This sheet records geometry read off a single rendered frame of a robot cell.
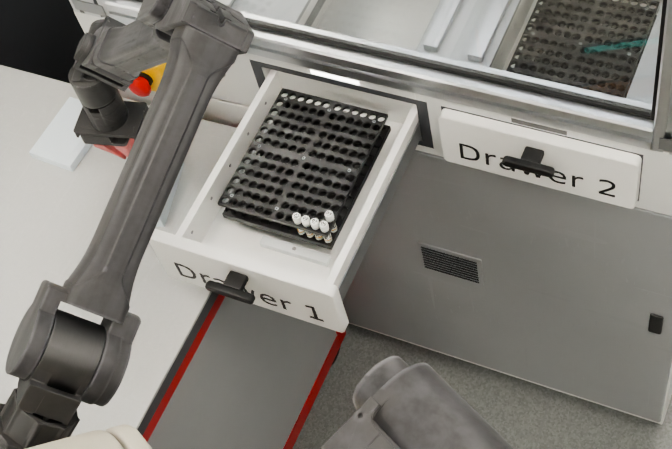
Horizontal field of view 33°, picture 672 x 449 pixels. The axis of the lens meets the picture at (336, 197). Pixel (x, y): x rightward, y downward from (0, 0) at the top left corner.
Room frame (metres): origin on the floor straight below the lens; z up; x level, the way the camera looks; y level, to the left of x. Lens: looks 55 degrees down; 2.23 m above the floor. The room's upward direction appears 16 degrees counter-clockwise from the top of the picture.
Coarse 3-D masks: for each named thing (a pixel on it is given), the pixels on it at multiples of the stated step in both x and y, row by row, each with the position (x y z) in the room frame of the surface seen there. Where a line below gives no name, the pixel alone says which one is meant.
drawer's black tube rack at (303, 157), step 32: (288, 96) 1.14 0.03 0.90; (288, 128) 1.08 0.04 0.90; (320, 128) 1.07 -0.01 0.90; (352, 128) 1.05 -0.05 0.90; (384, 128) 1.06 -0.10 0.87; (256, 160) 1.04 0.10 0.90; (288, 160) 1.05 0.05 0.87; (320, 160) 1.01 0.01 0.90; (352, 160) 0.99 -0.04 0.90; (224, 192) 1.00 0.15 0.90; (256, 192) 0.99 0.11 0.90; (288, 192) 0.97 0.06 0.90; (320, 192) 0.96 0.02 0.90; (352, 192) 0.96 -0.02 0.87; (256, 224) 0.95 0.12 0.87
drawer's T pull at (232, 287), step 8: (232, 272) 0.86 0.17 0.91; (232, 280) 0.84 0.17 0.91; (240, 280) 0.84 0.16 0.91; (208, 288) 0.84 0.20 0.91; (216, 288) 0.84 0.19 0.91; (224, 288) 0.84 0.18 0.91; (232, 288) 0.83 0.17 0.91; (240, 288) 0.83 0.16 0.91; (232, 296) 0.82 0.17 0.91; (240, 296) 0.82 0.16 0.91; (248, 296) 0.81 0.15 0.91
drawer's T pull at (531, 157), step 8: (528, 152) 0.91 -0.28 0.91; (536, 152) 0.91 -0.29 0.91; (504, 160) 0.91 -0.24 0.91; (512, 160) 0.91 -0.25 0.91; (520, 160) 0.90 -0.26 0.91; (528, 160) 0.90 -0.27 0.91; (536, 160) 0.90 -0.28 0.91; (520, 168) 0.89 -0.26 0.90; (528, 168) 0.89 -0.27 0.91; (536, 168) 0.88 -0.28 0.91; (544, 168) 0.88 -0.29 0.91; (552, 168) 0.87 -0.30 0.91; (552, 176) 0.87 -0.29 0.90
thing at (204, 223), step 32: (256, 96) 1.17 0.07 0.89; (320, 96) 1.16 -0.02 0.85; (352, 96) 1.13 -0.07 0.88; (256, 128) 1.13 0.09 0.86; (416, 128) 1.04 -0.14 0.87; (224, 160) 1.06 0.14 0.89; (384, 160) 1.02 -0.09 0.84; (384, 192) 0.94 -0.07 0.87; (192, 224) 0.97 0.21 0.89; (224, 224) 0.99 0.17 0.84; (352, 224) 0.93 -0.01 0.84; (256, 256) 0.92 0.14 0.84; (288, 256) 0.91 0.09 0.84; (352, 256) 0.85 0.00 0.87
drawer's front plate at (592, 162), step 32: (448, 128) 1.00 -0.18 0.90; (480, 128) 0.97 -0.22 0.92; (512, 128) 0.95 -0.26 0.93; (448, 160) 1.00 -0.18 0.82; (480, 160) 0.97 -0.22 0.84; (544, 160) 0.91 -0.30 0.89; (576, 160) 0.88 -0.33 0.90; (608, 160) 0.85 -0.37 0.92; (640, 160) 0.84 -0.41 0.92; (576, 192) 0.88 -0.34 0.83; (608, 192) 0.85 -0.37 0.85
